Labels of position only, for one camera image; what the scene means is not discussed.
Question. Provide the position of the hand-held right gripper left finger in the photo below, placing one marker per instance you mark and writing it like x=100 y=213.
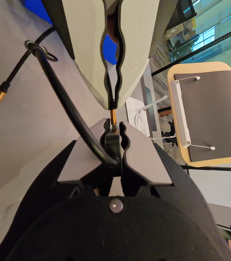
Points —
x=74 y=163

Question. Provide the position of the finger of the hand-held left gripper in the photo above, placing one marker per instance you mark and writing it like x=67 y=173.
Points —
x=138 y=40
x=84 y=40

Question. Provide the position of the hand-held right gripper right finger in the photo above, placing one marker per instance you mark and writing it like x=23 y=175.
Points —
x=146 y=163

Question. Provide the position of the black office chair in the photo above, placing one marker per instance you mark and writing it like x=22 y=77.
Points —
x=171 y=127

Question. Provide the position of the white stand base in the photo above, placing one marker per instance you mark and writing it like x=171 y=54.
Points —
x=131 y=110

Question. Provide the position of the blue plastic bin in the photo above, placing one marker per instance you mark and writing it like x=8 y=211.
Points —
x=38 y=10

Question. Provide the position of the wooden board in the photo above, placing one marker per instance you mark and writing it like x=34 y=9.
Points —
x=199 y=66

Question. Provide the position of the black panel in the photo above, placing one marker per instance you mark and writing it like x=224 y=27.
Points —
x=215 y=114

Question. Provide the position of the white bracket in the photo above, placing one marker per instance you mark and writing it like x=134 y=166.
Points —
x=178 y=110

